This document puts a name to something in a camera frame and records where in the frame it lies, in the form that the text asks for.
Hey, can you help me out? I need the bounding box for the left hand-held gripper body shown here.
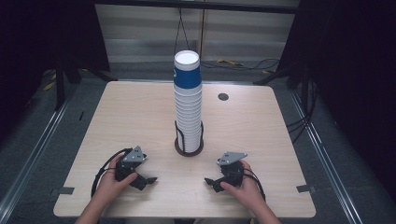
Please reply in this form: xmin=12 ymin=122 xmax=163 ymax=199
xmin=114 ymin=146 xmax=148 ymax=185

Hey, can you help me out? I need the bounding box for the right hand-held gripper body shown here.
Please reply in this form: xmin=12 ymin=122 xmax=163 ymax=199
xmin=217 ymin=151 xmax=248 ymax=188

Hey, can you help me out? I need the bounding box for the stack of white ribbed cups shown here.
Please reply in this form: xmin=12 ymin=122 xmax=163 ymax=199
xmin=173 ymin=83 xmax=204 ymax=154

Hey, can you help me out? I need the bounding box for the blue and white paper cup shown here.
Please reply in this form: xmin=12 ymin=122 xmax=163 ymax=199
xmin=173 ymin=49 xmax=204 ymax=91

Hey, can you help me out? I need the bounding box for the person's right hand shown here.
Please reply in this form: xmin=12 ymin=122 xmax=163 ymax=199
xmin=219 ymin=160 xmax=266 ymax=208

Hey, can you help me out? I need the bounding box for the person's left hand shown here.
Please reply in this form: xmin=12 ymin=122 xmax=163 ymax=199
xmin=97 ymin=153 xmax=139 ymax=205

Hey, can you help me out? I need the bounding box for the black metal stand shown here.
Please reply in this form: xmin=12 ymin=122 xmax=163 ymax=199
xmin=53 ymin=60 xmax=119 ymax=111
xmin=252 ymin=62 xmax=310 ymax=90

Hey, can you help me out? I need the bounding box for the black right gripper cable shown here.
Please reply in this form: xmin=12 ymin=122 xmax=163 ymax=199
xmin=243 ymin=167 xmax=266 ymax=201

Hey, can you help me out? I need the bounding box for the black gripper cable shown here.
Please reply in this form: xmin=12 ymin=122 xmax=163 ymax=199
xmin=91 ymin=147 xmax=133 ymax=198
xmin=243 ymin=167 xmax=266 ymax=201

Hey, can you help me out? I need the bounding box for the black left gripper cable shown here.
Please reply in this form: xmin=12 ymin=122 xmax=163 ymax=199
xmin=91 ymin=147 xmax=133 ymax=198

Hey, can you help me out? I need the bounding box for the black cable bundle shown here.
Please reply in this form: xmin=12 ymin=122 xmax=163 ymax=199
xmin=285 ymin=77 xmax=318 ymax=145

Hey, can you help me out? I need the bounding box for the metal floor rail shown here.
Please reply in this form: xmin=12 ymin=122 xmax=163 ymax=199
xmin=289 ymin=89 xmax=358 ymax=224
xmin=0 ymin=92 xmax=78 ymax=217

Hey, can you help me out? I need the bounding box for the black hanging cable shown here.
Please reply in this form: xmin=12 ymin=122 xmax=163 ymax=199
xmin=173 ymin=7 xmax=191 ymax=54
xmin=198 ymin=7 xmax=207 ymax=61

